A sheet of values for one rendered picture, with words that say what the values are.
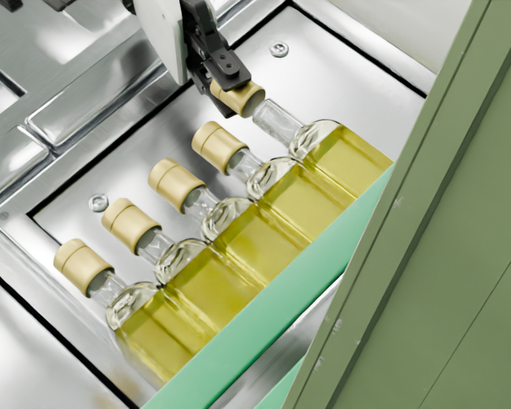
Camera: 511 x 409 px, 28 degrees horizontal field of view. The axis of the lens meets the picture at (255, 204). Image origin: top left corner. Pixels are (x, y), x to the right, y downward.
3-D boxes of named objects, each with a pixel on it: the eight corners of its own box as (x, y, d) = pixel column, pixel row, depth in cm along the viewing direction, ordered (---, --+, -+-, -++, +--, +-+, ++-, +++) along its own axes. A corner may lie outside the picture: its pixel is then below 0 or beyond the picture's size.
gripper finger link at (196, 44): (170, 19, 101) (195, 68, 101) (180, 7, 97) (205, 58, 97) (195, 8, 102) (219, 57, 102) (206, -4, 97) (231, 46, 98)
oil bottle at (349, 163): (494, 270, 92) (315, 137, 99) (508, 239, 87) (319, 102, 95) (457, 312, 90) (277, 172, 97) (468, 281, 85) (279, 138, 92)
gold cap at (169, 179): (208, 196, 94) (175, 170, 96) (206, 176, 91) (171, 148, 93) (181, 221, 93) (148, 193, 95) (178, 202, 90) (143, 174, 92)
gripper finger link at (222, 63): (189, 48, 99) (225, 95, 96) (187, 26, 97) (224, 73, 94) (217, 35, 100) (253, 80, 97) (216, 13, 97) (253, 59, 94)
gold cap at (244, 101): (266, 104, 100) (234, 80, 102) (267, 81, 97) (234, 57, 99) (241, 125, 99) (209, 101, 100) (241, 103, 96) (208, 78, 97)
